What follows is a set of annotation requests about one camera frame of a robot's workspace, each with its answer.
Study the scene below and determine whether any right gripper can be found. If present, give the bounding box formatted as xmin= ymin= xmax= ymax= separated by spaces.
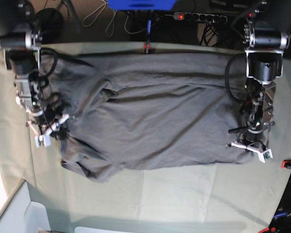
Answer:
xmin=14 ymin=72 xmax=69 ymax=141

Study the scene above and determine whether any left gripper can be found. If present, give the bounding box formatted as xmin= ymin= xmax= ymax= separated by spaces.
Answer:
xmin=229 ymin=80 xmax=276 ymax=143

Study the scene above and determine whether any grey t-shirt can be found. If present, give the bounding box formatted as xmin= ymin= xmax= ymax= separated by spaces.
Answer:
xmin=49 ymin=53 xmax=253 ymax=182

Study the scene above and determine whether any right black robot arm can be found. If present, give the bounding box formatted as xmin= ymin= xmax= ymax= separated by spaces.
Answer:
xmin=0 ymin=0 xmax=70 ymax=147

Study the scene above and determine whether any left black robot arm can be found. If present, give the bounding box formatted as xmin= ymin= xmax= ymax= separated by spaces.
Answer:
xmin=225 ymin=0 xmax=291 ymax=146

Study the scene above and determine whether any white storage bin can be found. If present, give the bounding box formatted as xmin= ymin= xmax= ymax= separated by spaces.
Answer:
xmin=0 ymin=180 xmax=51 ymax=233

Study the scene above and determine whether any black power strip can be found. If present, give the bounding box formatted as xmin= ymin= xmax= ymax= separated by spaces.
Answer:
xmin=172 ymin=12 xmax=228 ymax=24

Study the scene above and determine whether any black round base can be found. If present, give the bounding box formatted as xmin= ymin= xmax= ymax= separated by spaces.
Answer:
xmin=35 ymin=8 xmax=64 ymax=44

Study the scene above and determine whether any red black clamp centre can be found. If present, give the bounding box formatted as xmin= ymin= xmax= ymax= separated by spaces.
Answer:
xmin=144 ymin=20 xmax=152 ymax=54

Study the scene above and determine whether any red clamp bottom right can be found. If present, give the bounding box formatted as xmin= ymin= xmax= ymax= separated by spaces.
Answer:
xmin=259 ymin=227 xmax=277 ymax=233

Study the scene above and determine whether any grey looped cable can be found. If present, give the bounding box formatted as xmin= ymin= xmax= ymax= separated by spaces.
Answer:
xmin=81 ymin=0 xmax=148 ymax=37

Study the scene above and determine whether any blue plastic mount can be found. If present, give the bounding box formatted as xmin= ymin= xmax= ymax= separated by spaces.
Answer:
xmin=107 ymin=0 xmax=176 ymax=11

